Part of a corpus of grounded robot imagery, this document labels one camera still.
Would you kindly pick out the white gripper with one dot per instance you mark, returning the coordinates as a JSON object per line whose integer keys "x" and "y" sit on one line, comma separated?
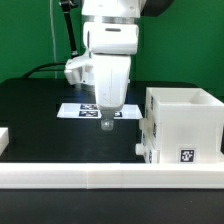
{"x": 111, "y": 73}

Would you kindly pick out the white front drawer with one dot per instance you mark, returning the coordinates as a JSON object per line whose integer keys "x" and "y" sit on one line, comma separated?
{"x": 147, "y": 152}

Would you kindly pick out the white drawer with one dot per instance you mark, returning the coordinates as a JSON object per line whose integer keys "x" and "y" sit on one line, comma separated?
{"x": 148, "y": 126}
{"x": 147, "y": 152}

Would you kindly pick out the white drawer cabinet box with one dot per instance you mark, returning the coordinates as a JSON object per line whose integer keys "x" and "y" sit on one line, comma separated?
{"x": 190, "y": 125}

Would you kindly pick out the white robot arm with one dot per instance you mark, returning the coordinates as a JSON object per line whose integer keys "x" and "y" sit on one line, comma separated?
{"x": 80, "y": 69}

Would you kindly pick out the white marker plate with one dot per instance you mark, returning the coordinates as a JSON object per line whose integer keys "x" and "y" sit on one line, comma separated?
{"x": 90, "y": 111}

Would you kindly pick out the white left side block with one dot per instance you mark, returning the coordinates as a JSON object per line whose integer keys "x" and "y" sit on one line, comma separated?
{"x": 4, "y": 139}

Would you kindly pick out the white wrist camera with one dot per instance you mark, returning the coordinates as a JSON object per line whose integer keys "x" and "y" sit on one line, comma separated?
{"x": 106, "y": 38}

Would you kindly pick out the white fence wall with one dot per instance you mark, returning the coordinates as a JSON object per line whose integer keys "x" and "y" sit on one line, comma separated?
{"x": 108, "y": 176}

